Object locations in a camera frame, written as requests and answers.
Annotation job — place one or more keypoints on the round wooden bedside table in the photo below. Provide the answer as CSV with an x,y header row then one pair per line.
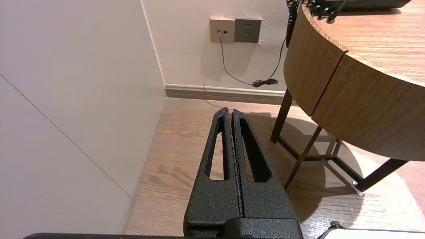
x,y
375,36

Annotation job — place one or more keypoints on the white robot chassis panel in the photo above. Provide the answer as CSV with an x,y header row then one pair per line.
x,y
372,234

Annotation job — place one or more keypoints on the black metal table legs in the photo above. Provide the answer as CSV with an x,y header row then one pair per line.
x,y
280,116

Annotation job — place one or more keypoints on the curved wooden table drawer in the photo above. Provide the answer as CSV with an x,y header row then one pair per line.
x,y
372,116

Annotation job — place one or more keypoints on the thin grey phone line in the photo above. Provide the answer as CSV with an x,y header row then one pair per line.
x,y
229,71

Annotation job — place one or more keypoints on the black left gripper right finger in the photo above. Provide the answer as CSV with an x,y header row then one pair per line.
x,y
269,202

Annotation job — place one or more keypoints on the black white desk telephone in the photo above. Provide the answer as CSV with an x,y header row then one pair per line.
x,y
365,3

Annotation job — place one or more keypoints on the grey wall power outlet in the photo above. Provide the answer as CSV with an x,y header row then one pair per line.
x,y
247,30

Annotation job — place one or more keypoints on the beige wall socket plate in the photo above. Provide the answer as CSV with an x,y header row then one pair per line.
x,y
221,30

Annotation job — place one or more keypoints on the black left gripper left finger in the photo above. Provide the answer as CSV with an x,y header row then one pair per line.
x,y
215,205

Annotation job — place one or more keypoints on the grey skirting board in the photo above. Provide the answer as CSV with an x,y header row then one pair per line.
x,y
215,93

